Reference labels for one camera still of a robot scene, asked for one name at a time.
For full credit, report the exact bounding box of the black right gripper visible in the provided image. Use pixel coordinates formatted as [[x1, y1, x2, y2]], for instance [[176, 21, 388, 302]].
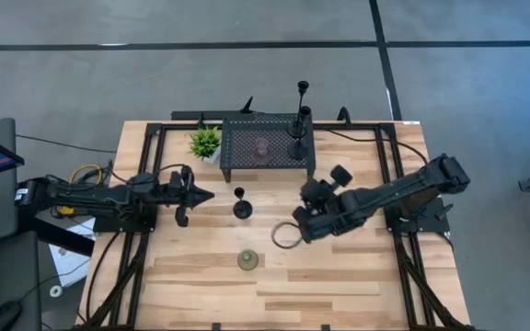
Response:
[[291, 164, 354, 245]]

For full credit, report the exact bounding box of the white paper sheet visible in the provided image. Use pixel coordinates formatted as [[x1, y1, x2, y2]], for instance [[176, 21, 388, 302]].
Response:
[[47, 216, 97, 289]]

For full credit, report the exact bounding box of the black table frame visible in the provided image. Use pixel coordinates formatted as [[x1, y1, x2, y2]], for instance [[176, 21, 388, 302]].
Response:
[[75, 120, 476, 331]]

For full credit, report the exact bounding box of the black desk leg bar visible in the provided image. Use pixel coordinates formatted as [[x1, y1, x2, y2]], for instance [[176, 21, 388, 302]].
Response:
[[16, 183, 97, 257]]

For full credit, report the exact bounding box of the tall black candlestick holder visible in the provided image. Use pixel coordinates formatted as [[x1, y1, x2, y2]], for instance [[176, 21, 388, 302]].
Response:
[[285, 80, 311, 139], [287, 105, 313, 161]]

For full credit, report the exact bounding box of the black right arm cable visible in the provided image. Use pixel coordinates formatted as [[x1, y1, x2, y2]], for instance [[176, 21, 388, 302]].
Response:
[[326, 129, 429, 166]]

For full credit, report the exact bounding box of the thin black floor cable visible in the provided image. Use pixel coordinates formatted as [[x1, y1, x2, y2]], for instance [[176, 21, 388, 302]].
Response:
[[15, 133, 118, 154]]

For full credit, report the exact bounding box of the black hanging cable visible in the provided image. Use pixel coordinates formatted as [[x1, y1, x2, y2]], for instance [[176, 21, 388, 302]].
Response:
[[83, 231, 123, 323]]

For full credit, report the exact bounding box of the small green potted plant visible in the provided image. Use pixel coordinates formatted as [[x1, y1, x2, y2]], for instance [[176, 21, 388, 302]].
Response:
[[188, 125, 223, 166]]

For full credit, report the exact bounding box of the clear ribbed glass candle holder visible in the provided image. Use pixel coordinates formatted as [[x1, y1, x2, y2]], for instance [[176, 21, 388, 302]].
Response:
[[236, 248, 260, 272]]

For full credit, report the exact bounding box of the yellow cable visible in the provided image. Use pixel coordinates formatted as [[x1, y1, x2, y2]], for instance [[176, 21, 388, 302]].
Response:
[[56, 163, 105, 218]]

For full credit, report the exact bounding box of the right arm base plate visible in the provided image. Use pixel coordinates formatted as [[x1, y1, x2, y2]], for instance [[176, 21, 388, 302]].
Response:
[[383, 196, 451, 234]]

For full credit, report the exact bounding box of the black computer mouse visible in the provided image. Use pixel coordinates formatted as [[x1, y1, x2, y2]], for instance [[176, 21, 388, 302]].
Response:
[[0, 300, 23, 331]]

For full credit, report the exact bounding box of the short black candlestick holder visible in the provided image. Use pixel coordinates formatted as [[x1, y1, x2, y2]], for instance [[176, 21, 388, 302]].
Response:
[[232, 186, 254, 221]]

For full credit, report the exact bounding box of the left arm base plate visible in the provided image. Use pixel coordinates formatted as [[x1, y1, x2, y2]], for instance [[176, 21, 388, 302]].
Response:
[[92, 211, 159, 234]]

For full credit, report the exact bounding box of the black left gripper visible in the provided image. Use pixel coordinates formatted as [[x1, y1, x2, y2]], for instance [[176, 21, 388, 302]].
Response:
[[167, 164, 215, 229]]

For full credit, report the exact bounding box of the black perforated metal shelf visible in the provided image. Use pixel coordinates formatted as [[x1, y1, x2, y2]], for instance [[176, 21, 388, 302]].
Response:
[[219, 112, 317, 184]]

